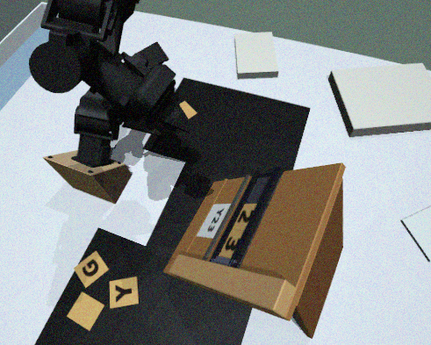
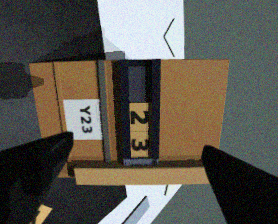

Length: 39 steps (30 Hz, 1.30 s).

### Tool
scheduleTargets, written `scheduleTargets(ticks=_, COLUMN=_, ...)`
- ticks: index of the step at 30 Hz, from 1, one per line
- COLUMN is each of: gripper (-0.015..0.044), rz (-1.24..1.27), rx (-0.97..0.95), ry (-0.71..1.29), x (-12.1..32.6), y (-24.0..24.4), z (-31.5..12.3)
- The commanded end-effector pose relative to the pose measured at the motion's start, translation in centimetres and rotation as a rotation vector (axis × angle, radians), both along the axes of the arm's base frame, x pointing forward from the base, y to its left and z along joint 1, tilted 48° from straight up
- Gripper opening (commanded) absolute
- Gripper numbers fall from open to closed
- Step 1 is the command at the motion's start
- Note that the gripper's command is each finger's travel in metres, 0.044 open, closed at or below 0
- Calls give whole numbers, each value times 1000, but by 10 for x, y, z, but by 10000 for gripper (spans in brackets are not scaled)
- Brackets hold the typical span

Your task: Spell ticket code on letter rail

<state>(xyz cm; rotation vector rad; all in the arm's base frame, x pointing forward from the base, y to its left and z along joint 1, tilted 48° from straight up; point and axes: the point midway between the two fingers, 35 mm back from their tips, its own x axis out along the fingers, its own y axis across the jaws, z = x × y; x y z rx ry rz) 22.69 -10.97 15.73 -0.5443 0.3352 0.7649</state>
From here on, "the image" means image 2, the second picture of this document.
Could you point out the white paper ticket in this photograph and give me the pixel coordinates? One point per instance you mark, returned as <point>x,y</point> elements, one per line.
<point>84,118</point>

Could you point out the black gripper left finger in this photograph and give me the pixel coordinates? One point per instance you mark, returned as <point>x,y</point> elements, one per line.
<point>27,173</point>

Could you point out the grey flat rectangular slab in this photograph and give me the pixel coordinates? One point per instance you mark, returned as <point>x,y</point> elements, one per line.
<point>138,212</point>

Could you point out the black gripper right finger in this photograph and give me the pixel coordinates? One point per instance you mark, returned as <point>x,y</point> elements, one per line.
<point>245,194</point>

